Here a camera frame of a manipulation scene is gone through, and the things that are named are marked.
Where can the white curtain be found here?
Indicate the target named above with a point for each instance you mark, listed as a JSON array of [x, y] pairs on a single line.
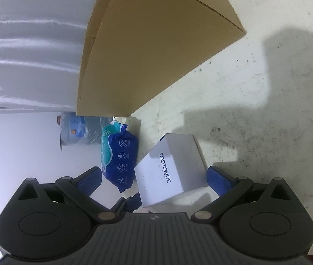
[[29, 47]]

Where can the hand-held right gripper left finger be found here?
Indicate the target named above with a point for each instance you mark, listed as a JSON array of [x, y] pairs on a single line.
[[90, 179]]

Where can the small white box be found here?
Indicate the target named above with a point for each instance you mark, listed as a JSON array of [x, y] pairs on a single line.
[[173, 165]]

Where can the blue wet wipes pack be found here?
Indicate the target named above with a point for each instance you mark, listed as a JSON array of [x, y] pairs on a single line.
[[120, 157]]

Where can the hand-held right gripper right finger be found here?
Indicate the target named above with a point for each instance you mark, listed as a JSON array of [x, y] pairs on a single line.
[[218, 180]]

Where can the brown cardboard box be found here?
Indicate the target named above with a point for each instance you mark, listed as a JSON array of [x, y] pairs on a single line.
[[159, 47]]

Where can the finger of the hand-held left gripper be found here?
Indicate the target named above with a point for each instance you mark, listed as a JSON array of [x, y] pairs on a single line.
[[124, 203]]

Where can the blue water jug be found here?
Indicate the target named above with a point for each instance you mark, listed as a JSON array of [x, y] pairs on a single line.
[[76, 132]]

